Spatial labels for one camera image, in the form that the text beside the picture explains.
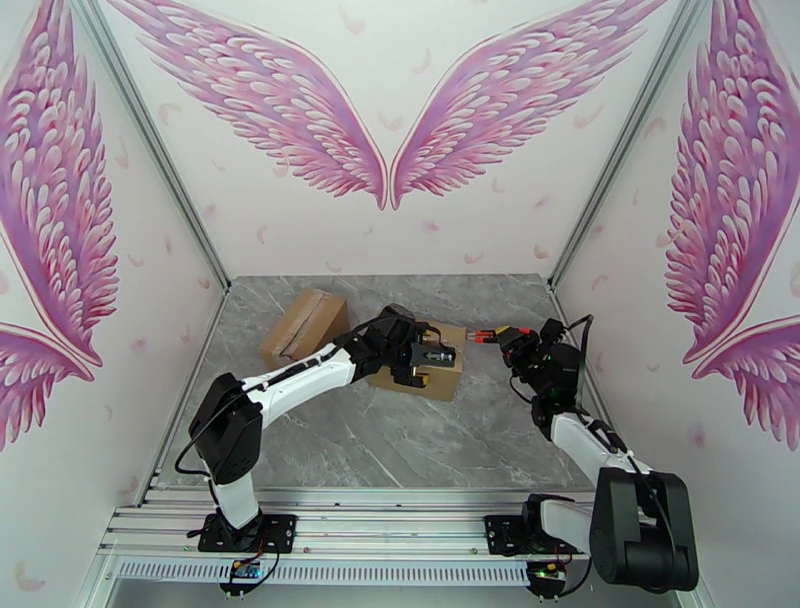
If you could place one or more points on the red black utility knife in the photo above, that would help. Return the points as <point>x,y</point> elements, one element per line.
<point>482,336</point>

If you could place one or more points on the brown taped cardboard box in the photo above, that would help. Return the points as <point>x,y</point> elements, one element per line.
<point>300,325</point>
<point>447,381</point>

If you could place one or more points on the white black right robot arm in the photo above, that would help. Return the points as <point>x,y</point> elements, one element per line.
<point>637,531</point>

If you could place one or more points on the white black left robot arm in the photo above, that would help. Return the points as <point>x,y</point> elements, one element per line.
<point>294,375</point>

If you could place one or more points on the small green circuit board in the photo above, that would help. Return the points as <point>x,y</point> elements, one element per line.
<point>547,569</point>
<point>245,569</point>

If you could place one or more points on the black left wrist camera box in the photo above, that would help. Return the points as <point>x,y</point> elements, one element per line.
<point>434,356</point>

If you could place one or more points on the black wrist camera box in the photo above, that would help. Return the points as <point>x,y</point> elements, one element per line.
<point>434,356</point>
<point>553,331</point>

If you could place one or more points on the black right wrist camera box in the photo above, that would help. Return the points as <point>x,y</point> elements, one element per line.
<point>553,331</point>

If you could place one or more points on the aluminium mounting rail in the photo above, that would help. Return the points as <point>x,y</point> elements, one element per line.
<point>387,522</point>

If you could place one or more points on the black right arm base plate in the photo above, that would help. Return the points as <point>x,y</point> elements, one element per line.
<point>500,534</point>

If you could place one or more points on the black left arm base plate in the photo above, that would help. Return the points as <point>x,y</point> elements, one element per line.
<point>281,531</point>

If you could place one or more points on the aluminium frame post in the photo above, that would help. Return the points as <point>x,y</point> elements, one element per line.
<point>627,144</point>
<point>157,144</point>

